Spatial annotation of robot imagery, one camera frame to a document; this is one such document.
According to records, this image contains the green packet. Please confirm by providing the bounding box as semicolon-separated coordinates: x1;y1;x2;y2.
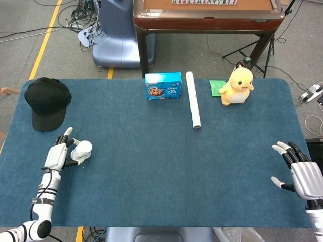
209;80;227;97

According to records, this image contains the dark bottle black cap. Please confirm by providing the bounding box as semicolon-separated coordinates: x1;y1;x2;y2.
236;57;252;71

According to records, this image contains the black baseball cap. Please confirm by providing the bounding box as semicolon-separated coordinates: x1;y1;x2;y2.
24;77;72;131

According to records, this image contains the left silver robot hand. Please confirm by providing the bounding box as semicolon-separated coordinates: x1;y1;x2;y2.
41;127;82;173

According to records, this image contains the wooden mahjong table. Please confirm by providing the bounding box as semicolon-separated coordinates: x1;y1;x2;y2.
133;0;285;78

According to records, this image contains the black tripod stand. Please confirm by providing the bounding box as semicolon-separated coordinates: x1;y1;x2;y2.
222;0;297;78

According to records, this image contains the yellow plush toy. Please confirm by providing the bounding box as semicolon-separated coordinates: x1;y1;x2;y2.
219;67;255;106

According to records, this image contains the black box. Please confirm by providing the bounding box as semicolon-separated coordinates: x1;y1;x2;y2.
305;138;323;163

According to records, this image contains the grey-blue robot torso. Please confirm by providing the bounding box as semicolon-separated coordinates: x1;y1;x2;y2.
104;226;214;242

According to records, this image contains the clear plastic bag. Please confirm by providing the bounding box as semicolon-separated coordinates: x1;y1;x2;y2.
213;226;265;242

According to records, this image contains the white power strip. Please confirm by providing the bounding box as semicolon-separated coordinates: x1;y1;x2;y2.
301;84;323;103

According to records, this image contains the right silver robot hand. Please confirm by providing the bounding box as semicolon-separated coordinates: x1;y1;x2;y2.
271;140;323;202

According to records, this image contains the blue felt table mat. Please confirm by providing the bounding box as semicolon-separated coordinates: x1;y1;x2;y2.
0;78;313;229

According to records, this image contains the face-up mahjong tile row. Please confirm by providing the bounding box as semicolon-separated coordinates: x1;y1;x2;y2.
172;0;238;5

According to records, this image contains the blue-grey mobile robot base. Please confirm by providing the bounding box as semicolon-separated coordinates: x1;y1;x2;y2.
92;0;156;68

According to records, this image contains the blue cookie box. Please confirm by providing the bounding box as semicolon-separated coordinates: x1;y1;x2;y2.
144;72;182;101

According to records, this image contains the white coiled cable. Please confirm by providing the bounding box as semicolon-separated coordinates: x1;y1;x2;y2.
304;115;323;138

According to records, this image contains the white paper cup blue flower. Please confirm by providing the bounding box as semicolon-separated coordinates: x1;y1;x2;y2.
70;140;93;165

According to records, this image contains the long black floor cable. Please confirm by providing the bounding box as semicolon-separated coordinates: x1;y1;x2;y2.
0;25;67;40

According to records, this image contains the tangled black cable bundle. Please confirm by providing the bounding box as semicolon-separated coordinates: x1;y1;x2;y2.
57;0;101;52

